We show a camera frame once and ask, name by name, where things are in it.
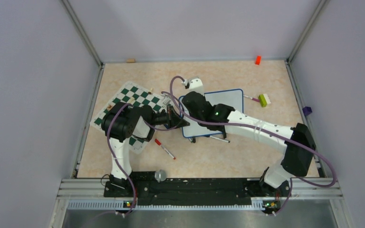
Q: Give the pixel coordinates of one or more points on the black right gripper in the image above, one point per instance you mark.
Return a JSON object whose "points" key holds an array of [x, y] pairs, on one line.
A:
{"points": [[204, 97]]}

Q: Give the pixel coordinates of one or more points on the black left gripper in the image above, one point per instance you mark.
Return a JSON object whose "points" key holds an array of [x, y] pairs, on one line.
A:
{"points": [[172, 119]]}

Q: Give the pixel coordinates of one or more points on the blue framed whiteboard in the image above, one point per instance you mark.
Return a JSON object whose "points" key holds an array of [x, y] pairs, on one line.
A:
{"points": [[232, 97]]}

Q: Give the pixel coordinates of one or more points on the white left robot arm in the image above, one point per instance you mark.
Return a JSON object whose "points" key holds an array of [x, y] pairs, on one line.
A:
{"points": [[124, 121]]}

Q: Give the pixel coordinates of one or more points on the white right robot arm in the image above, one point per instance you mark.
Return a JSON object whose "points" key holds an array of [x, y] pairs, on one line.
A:
{"points": [[294, 143]]}

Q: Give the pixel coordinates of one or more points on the red cap marker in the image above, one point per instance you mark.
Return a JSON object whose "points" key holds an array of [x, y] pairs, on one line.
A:
{"points": [[165, 149]]}

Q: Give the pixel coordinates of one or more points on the black cap marker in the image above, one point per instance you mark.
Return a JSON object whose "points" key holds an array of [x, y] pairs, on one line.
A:
{"points": [[219, 139]]}

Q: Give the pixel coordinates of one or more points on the light wooden chess piece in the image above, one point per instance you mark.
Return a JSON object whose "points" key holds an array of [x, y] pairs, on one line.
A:
{"points": [[132, 101]]}

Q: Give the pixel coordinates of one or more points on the purple cap marker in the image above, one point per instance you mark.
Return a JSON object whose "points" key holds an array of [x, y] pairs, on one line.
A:
{"points": [[251, 98]]}

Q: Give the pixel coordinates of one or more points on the grey round knob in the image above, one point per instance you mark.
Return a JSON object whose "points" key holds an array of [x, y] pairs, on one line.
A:
{"points": [[160, 175]]}

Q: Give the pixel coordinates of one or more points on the green white toy brick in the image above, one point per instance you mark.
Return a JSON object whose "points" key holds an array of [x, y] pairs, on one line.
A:
{"points": [[264, 100]]}

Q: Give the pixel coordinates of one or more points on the orange toy block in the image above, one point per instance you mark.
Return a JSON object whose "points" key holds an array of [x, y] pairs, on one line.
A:
{"points": [[258, 60]]}

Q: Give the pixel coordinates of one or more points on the wooden cork piece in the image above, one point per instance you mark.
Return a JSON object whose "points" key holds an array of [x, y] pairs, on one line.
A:
{"points": [[131, 60]]}

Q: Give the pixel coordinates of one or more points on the purple toy block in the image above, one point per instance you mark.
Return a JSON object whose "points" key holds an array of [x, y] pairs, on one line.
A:
{"points": [[307, 110]]}

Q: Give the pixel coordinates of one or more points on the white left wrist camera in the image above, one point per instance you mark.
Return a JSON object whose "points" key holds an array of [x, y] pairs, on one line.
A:
{"points": [[165, 102]]}

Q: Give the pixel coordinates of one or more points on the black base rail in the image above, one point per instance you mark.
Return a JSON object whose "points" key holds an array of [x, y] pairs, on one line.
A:
{"points": [[192, 191]]}

